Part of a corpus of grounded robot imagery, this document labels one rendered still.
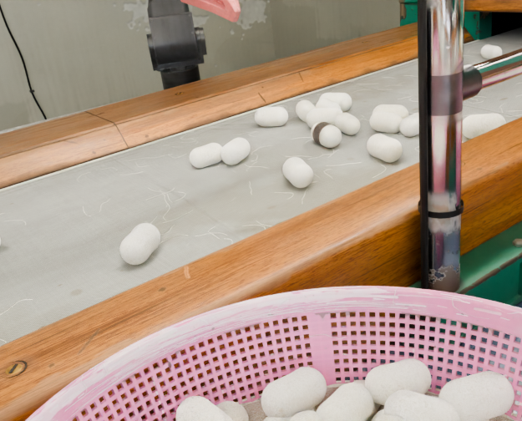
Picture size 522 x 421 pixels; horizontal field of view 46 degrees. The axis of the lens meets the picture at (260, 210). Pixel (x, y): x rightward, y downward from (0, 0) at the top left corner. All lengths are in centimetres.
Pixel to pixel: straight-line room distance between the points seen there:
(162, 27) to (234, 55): 195
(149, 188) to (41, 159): 14
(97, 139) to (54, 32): 196
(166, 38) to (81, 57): 167
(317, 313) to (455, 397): 7
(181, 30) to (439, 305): 75
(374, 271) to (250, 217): 12
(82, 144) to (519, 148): 41
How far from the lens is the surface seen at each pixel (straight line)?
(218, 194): 50
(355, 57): 86
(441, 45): 34
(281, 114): 65
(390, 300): 30
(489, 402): 29
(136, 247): 41
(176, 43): 98
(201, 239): 43
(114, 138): 66
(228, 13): 66
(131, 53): 271
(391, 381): 29
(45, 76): 261
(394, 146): 52
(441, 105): 35
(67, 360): 30
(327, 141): 57
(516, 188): 48
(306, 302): 30
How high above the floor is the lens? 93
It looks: 24 degrees down
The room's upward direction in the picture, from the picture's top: 8 degrees counter-clockwise
